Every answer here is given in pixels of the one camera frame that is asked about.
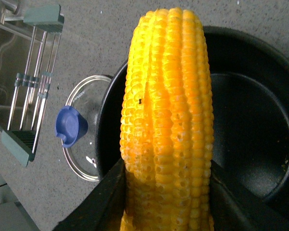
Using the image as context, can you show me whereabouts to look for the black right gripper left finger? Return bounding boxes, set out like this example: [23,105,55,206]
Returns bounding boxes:
[54,159,126,231]

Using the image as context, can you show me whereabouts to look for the glass lid with blue knob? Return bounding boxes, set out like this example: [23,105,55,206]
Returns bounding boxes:
[55,75,111,182]

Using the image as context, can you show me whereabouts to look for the yellow corn cob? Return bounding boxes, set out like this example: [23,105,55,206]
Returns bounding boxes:
[120,8,214,231]

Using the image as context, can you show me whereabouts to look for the green metal dish rack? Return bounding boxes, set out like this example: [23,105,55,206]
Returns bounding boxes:
[0,0,65,166]

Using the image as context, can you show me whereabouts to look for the dark blue saucepan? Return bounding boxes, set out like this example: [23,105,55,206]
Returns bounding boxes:
[95,26,289,220]

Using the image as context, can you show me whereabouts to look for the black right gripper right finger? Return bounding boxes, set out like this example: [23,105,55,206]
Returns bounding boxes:
[210,161,289,231]

